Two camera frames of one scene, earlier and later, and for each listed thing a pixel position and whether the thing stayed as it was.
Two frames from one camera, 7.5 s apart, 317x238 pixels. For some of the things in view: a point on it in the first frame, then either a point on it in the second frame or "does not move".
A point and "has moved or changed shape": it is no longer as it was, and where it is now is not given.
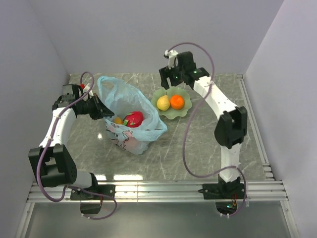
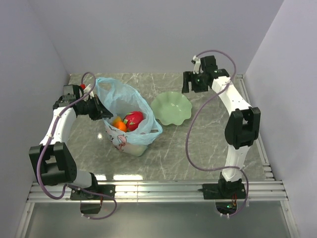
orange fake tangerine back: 177,102 to 121,126
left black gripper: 100,109 does not move
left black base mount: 93,208 does not move
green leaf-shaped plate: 171,113 has moved or changed shape
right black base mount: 225,194 does not move
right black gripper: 165,73 to 189,77
